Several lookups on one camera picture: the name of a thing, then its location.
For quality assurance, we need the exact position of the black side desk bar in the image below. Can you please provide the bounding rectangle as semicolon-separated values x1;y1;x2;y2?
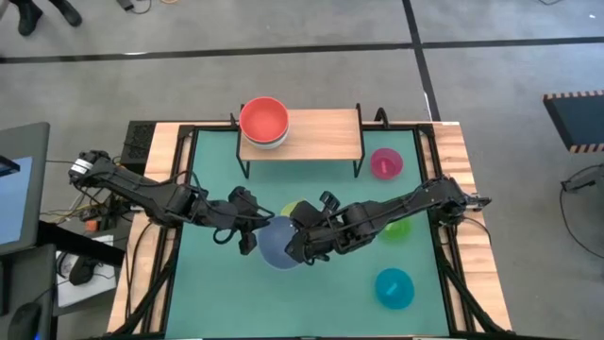
37;220;126;265

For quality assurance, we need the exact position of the large blue bowl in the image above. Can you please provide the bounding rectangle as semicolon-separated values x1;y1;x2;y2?
257;215;308;271

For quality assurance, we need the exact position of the small teal translucent bowl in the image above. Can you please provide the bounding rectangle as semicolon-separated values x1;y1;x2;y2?
375;267;416;311

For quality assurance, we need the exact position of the black floor cable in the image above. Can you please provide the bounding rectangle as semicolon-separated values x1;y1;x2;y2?
559;188;604;261

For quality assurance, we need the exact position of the small yellow translucent bowl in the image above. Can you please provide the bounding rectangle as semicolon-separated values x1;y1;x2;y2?
280;198;308;218

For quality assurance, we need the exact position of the black table frame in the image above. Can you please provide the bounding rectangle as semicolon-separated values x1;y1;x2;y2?
110;120;515;340

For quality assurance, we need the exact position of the person's black shoe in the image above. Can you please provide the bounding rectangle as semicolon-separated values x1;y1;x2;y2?
49;0;84;27
16;0;43;37

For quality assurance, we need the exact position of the black perforated box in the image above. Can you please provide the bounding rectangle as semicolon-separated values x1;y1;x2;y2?
121;120;159;164

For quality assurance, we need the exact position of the small pink translucent bowl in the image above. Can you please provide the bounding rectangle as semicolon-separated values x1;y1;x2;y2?
370;147;405;181

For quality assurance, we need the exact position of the large white bowl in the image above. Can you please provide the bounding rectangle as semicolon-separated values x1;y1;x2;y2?
241;127;290;151

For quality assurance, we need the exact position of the black computer mouse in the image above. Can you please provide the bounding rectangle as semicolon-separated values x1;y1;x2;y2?
7;301;43;340

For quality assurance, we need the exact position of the black box with hazard stripes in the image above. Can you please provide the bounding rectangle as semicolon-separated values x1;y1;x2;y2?
542;89;604;155

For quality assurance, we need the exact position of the yellow cable bundle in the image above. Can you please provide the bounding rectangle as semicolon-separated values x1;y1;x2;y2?
40;202;95;223

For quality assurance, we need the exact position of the small green translucent bowl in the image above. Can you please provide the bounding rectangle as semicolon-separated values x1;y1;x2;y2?
380;216;412;242

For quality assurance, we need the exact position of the large red bowl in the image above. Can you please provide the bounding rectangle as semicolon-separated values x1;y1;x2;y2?
239;96;290;145

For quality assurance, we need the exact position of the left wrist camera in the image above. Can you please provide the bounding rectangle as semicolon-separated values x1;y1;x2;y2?
237;229;259;257

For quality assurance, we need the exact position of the green table mat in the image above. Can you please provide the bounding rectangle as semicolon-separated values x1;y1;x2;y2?
164;129;452;339

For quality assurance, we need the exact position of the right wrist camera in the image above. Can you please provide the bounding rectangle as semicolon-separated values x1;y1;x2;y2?
289;190;342;229

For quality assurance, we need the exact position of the wooden shelf with black legs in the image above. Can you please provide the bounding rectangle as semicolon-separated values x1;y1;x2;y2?
229;102;367;180

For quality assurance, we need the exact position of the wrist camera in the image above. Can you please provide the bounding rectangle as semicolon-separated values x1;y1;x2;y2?
237;229;259;257
289;190;342;229

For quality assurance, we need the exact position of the grey monitor with blue screen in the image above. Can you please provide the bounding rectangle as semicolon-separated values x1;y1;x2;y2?
0;122;51;256

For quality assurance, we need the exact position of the white paper sheet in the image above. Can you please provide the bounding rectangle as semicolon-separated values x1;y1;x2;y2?
56;235;119;308

